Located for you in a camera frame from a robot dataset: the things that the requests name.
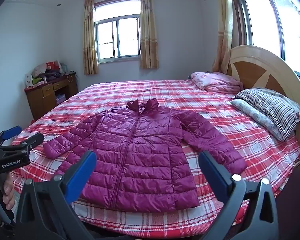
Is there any side yellow curtain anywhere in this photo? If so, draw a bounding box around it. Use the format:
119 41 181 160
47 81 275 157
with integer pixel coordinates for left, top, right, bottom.
212 0 233 74

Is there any pink folded quilt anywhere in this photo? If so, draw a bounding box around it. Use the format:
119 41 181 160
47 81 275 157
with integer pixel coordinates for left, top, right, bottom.
190 72 243 94

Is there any wooden bed headboard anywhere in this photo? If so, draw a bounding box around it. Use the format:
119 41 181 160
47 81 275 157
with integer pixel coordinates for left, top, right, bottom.
226 44 300 178

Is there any side window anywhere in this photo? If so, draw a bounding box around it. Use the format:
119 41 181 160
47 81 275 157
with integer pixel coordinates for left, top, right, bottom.
238 0 300 77

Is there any grey floral pillow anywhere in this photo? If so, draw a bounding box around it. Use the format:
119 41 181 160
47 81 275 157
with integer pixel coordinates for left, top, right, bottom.
230 99 284 141

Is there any right yellow curtain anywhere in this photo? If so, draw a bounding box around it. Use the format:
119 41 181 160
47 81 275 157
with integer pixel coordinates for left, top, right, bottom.
140 0 159 69

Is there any far window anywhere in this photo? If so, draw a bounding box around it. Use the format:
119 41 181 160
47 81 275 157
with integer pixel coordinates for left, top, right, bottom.
95 0 141 63

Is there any striped pillow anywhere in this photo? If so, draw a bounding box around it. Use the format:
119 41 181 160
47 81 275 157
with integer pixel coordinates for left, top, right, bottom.
233 88 300 141

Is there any left yellow curtain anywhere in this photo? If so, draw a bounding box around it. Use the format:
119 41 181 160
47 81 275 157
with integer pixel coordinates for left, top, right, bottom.
83 0 98 75

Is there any brown wooden desk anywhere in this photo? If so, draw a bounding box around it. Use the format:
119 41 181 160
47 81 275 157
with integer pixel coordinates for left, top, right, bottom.
24 72 78 120

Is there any clutter pile on desk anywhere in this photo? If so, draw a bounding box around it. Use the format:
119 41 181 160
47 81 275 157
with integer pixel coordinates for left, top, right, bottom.
25 60 76 89

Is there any magenta puffer jacket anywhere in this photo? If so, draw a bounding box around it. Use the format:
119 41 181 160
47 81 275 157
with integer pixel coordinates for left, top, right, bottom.
44 99 247 213

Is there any person left hand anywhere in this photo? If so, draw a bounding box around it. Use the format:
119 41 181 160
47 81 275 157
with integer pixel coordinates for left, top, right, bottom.
2 173 15 210

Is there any red plaid bed sheet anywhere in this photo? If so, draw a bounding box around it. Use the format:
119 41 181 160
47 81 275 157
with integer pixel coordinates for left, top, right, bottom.
13 80 300 238

